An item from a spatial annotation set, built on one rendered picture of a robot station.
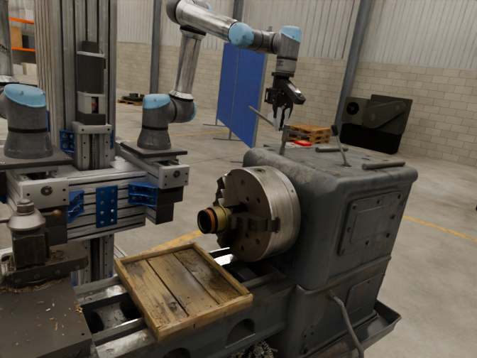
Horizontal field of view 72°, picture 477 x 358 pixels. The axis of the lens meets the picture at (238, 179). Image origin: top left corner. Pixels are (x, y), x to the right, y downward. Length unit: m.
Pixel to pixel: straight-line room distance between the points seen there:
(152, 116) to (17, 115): 0.49
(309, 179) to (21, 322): 0.84
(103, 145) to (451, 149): 10.05
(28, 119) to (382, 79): 10.49
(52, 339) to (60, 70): 1.01
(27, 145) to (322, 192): 0.98
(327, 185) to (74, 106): 1.06
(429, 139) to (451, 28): 2.94
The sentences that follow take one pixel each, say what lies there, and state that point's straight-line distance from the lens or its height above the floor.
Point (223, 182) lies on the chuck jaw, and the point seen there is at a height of 1.18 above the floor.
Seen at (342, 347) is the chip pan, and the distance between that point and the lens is 1.53.
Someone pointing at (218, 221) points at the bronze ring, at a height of 1.09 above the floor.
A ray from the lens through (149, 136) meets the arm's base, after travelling 1.50.
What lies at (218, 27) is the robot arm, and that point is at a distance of 1.26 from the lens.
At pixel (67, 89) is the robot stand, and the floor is 1.38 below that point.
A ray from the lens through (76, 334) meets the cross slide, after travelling 0.82.
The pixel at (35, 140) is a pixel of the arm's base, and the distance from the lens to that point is 1.32.
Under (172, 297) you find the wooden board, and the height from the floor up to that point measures 0.88.
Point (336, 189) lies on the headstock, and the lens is 1.04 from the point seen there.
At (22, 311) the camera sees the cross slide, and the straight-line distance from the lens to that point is 0.91.
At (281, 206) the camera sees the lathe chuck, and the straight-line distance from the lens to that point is 1.00.
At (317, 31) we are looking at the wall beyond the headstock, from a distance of 12.20.
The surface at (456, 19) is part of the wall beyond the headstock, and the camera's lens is 11.13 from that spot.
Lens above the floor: 1.52
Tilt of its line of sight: 17 degrees down
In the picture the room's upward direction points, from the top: 8 degrees clockwise
